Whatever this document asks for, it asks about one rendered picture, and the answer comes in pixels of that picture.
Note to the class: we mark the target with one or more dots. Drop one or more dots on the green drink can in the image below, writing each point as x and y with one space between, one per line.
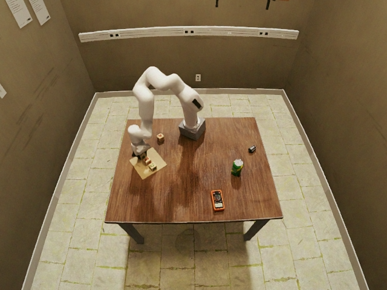
237 167

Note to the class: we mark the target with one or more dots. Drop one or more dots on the tan square mat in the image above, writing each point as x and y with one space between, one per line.
142 169

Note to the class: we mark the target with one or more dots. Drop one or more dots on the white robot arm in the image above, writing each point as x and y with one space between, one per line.
187 96

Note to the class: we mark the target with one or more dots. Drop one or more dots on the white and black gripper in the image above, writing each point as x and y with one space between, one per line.
134 149

